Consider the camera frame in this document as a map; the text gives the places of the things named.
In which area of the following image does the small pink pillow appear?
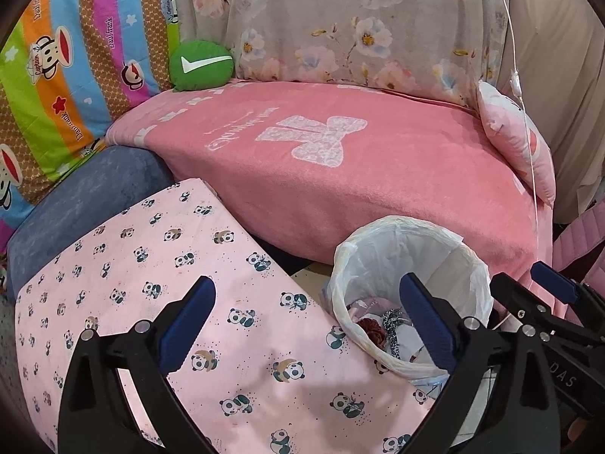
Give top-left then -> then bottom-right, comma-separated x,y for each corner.
477,81 -> 556,208

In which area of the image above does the pink puffer jacket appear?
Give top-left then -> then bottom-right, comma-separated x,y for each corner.
553,200 -> 604,295

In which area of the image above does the blue velvet cushion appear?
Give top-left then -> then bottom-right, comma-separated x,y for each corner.
7,146 -> 174,302

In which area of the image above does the pink bow print blanket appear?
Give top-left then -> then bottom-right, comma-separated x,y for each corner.
107,81 -> 553,280

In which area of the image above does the black white patterned scrunchie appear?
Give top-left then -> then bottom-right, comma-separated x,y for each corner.
383,308 -> 413,359

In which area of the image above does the grey floral bedsheet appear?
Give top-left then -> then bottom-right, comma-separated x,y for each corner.
176,0 -> 509,108

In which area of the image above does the dark red scrunchie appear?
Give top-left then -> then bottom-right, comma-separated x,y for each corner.
357,318 -> 386,350

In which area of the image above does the white lined trash bin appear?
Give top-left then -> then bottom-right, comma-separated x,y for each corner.
325,215 -> 493,381

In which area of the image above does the beige curtain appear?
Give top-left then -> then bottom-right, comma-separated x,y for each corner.
497,0 -> 604,224

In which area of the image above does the colourful monkey print pillow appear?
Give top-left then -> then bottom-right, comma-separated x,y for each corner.
1,0 -> 180,243

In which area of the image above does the green round plush toy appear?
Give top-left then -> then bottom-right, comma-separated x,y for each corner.
169,40 -> 235,91

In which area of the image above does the white hanging cord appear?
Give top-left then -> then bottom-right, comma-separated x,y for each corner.
491,0 -> 541,242

